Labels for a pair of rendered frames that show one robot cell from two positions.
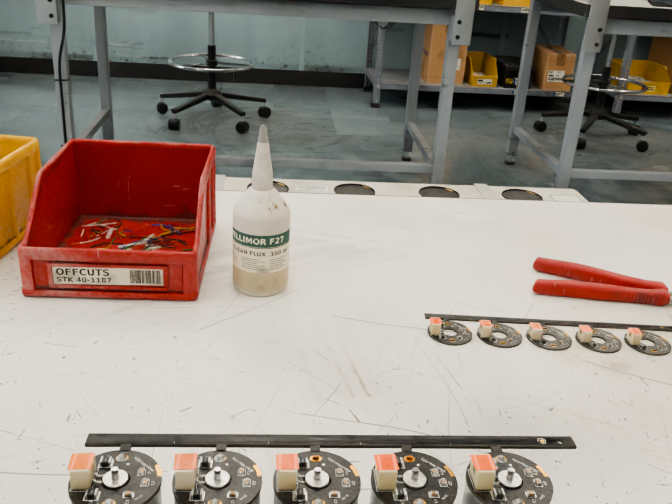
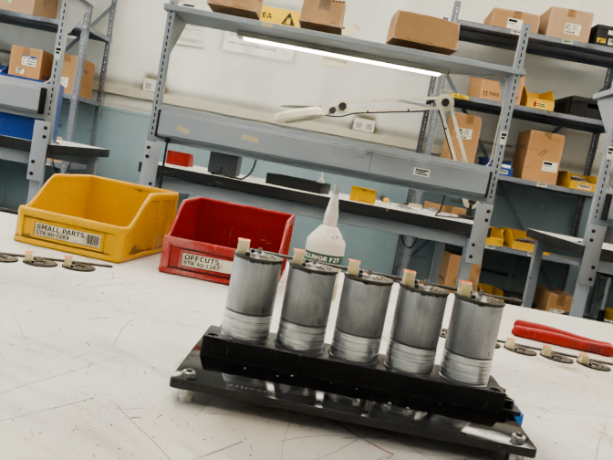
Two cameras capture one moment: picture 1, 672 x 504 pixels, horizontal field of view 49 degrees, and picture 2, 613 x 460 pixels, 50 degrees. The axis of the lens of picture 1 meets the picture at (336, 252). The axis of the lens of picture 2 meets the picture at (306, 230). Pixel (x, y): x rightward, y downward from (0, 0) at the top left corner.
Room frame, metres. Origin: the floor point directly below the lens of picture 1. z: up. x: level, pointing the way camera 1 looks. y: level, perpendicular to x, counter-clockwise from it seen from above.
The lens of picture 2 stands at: (-0.17, 0.00, 0.86)
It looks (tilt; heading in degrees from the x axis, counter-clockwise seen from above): 6 degrees down; 7
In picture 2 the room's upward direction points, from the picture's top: 11 degrees clockwise
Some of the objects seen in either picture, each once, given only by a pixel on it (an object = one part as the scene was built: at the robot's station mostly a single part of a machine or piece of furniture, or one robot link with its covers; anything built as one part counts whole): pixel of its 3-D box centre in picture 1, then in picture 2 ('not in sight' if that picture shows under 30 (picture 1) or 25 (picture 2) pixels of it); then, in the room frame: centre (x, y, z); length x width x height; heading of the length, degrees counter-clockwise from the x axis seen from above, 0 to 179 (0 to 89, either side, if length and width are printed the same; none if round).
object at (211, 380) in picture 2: not in sight; (348, 396); (0.14, 0.00, 0.76); 0.16 x 0.07 x 0.01; 95
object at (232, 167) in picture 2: not in sight; (225, 163); (2.51, 0.69, 0.80); 0.15 x 0.12 x 0.10; 7
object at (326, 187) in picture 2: not in sight; (298, 183); (2.61, 0.39, 0.77); 0.24 x 0.16 x 0.04; 81
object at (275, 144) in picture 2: not in sight; (322, 156); (2.39, 0.29, 0.90); 1.30 x 0.06 x 0.12; 96
